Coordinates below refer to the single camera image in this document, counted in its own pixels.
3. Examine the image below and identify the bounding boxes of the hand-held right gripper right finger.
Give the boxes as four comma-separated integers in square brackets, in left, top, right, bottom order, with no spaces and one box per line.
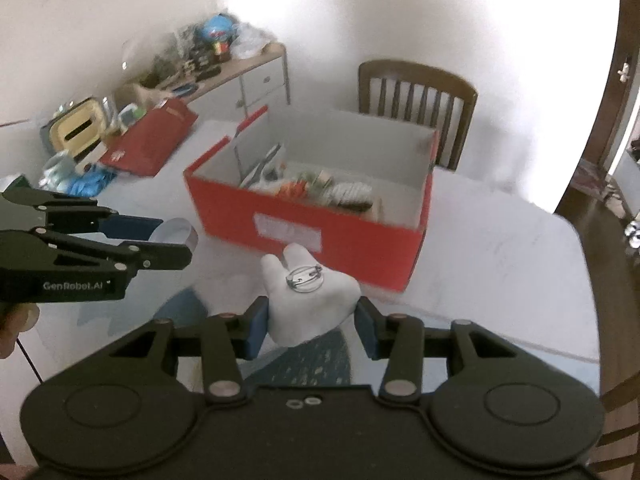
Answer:
[354,297,523,402]

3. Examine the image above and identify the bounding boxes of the red shoe box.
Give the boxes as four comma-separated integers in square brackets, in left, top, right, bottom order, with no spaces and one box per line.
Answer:
[182,105,441,293]

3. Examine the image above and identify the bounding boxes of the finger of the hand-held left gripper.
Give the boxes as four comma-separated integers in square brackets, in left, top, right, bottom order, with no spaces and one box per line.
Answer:
[0,188,167,242]
[30,229,194,282]

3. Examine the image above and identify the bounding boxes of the red box lid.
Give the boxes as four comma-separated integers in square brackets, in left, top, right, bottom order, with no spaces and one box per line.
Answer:
[100,99,199,177]

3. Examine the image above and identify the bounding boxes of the blue crumpled bag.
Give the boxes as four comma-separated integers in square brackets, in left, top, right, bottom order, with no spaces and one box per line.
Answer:
[67,167,118,198]

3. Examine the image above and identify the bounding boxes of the white green snack bag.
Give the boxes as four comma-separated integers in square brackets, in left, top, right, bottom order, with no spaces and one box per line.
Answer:
[239,142,288,191]

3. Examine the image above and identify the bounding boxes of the black cable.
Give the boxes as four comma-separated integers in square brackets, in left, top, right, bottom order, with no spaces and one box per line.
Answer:
[15,337,43,386]

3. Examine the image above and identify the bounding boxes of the cluster of small bottles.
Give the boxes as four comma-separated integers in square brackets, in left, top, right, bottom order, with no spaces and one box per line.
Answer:
[150,25,236,81]

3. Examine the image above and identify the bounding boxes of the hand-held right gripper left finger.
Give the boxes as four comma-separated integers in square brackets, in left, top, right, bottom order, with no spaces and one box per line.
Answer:
[102,296,272,402]

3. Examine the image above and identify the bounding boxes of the cream tissue box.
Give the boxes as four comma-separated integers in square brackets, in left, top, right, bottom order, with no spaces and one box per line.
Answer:
[40,97,113,161]

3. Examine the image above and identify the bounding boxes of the brown door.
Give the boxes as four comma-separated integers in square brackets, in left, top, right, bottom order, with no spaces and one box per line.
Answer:
[552,0,640,218]

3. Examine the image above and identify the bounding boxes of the clear plastic bag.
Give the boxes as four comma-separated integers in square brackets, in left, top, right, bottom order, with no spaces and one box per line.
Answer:
[232,25,273,58]

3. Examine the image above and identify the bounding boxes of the cotton swab bag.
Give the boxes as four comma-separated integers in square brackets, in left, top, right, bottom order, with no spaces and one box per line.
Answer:
[325,182,373,206]

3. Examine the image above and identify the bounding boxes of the white small shoe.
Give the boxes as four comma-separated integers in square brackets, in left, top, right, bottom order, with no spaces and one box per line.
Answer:
[622,220,640,256]

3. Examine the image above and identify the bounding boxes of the white plush brooch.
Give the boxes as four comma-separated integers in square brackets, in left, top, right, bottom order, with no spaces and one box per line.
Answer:
[260,242,361,348]

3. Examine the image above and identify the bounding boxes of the person's left hand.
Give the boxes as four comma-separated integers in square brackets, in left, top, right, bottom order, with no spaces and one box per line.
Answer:
[0,304,42,362]

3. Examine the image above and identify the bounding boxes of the red patterned doormat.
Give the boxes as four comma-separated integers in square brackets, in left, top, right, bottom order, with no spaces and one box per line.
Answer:
[570,157,608,196]

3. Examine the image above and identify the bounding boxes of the clear tape roll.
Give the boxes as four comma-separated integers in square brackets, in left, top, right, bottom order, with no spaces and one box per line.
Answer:
[150,217,200,252]

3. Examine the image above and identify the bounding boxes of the white wooden sideboard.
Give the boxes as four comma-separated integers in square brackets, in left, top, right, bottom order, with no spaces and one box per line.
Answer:
[115,42,291,126]

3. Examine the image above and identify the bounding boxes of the blue globe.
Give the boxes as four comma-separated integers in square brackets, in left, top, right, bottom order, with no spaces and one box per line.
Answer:
[200,14,238,43]

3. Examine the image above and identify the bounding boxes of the wooden dining chair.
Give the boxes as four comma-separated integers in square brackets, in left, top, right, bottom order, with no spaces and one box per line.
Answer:
[357,60,478,171]
[597,355,640,480]

